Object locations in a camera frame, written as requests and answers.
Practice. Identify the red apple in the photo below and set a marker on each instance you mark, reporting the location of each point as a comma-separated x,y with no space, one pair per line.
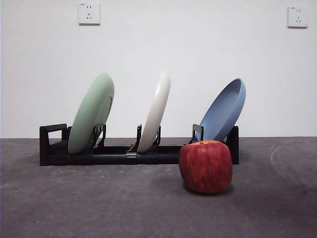
205,168

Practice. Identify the green plate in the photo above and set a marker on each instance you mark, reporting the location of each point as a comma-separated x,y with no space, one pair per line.
89,111

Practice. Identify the white plate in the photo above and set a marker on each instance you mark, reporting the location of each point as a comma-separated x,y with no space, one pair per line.
156,111

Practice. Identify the black plate rack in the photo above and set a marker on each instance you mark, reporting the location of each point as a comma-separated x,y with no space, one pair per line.
111,158

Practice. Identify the blue plate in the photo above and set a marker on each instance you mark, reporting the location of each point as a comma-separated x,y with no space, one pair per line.
223,114

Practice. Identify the white wall socket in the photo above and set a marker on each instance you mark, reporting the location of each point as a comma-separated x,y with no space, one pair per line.
89,14
298,17

